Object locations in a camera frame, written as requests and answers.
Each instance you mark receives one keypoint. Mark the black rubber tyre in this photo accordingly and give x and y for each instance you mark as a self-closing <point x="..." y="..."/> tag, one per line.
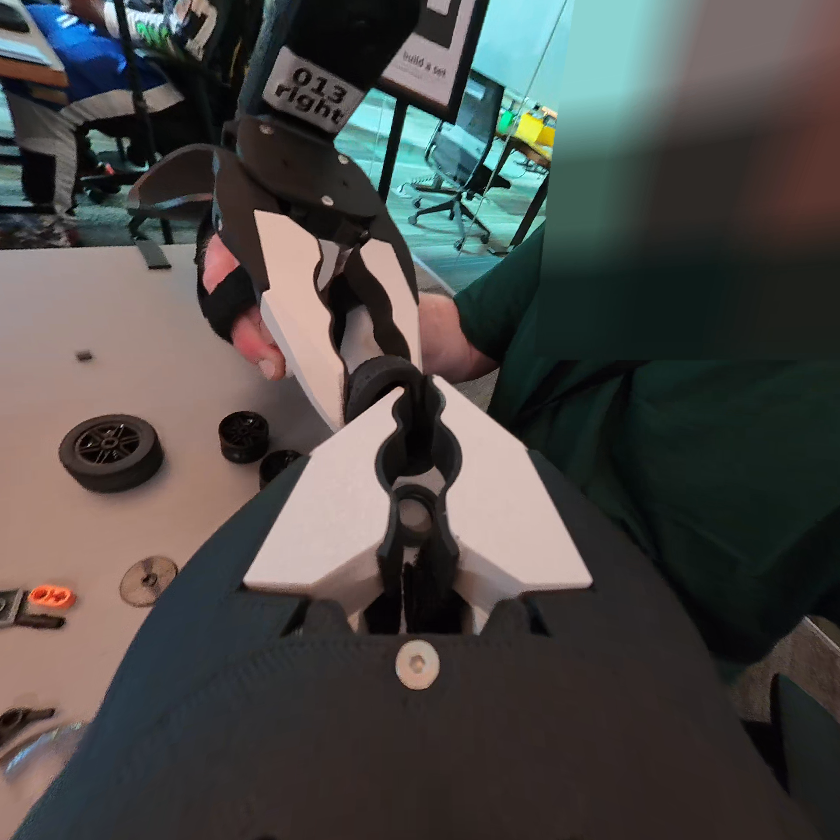
<point x="367" y="387"/>

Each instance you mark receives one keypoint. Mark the wooden desk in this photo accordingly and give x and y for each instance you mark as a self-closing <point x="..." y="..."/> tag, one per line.
<point x="33" y="73"/>

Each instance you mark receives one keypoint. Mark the black connector pin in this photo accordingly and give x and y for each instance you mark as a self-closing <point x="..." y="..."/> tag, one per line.
<point x="39" y="622"/>

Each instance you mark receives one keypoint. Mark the assembled black toy wheel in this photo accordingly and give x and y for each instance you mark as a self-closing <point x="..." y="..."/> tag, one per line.
<point x="139" y="469"/>

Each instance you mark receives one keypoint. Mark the dark round disc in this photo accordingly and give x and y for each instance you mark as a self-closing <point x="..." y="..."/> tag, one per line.
<point x="148" y="581"/>

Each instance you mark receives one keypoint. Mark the person's right hand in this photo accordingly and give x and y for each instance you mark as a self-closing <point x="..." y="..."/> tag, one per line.
<point x="262" y="354"/>

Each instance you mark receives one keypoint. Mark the yellow storage bins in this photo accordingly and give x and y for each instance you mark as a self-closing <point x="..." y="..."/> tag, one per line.
<point x="535" y="131"/>

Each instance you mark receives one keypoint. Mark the dark grey square brick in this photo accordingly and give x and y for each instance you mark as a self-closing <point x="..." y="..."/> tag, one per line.
<point x="10" y="607"/>

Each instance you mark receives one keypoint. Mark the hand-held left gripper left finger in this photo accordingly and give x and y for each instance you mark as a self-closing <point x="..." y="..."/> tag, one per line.
<point x="315" y="525"/>

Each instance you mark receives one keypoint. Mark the clear bag of small parts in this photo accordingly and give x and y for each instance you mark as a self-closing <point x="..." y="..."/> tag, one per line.
<point x="39" y="754"/>

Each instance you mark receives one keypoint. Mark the framed sign stand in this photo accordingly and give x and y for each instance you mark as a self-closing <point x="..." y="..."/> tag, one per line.
<point x="420" y="65"/>

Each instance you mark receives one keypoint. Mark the black connector piece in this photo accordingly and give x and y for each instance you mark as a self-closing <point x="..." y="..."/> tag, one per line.
<point x="26" y="716"/>

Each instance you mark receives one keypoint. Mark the orange connector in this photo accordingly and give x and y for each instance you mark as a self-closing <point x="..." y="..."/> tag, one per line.
<point x="51" y="596"/>

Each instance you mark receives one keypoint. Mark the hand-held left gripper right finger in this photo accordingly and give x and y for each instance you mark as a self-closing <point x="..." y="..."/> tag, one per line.
<point x="518" y="525"/>

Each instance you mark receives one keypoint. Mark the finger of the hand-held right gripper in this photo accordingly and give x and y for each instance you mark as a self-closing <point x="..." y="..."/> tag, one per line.
<point x="397" y="289"/>
<point x="295" y="295"/>

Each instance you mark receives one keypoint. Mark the black office chair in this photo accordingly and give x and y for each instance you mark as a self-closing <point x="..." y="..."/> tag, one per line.
<point x="472" y="131"/>

